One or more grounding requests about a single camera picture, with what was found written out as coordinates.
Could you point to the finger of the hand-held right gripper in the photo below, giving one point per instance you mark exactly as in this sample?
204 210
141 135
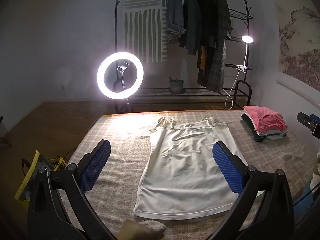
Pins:
310 125

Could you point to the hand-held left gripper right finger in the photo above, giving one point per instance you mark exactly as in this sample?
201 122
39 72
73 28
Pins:
227 171

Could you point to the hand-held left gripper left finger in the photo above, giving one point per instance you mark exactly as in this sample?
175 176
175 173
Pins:
98 163

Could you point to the white camisole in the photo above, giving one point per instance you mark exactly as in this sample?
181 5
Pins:
180 165

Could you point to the black metal clothes rack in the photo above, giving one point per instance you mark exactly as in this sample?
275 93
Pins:
241 17

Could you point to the grey folded garment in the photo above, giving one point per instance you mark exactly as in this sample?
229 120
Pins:
273 135

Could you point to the checked bed blanket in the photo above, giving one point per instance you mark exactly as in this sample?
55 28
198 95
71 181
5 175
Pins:
125 130

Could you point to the pink folded garment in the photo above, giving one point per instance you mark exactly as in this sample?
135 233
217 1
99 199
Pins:
265 118

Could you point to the dark green folded garment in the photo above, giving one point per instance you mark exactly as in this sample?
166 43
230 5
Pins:
252 132

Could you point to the yellow bag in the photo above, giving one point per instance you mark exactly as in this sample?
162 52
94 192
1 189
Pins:
25 180

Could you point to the beige fluffy cloth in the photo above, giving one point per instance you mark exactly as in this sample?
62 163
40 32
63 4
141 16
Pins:
152 226

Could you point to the phone holder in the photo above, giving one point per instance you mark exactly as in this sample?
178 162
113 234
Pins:
122 68

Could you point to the small grey plant pot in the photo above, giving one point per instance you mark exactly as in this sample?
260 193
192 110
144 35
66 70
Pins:
176 86

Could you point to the white clip lamp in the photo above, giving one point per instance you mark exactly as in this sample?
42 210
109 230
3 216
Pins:
247 39

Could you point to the plaid coat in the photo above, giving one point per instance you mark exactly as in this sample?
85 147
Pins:
220 55

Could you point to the yellow brown garment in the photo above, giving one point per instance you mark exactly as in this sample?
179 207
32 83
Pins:
202 58

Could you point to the dark teal jacket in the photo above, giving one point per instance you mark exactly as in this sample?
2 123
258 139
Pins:
192 25

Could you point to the black coat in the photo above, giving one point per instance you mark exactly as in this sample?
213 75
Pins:
206 12

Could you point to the grey denim jacket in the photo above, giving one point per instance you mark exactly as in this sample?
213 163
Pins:
175 12

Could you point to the landscape wall mural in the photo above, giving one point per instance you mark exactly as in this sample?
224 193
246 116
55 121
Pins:
300 45

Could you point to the striped wall hanging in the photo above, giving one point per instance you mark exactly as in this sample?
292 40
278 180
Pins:
145 30

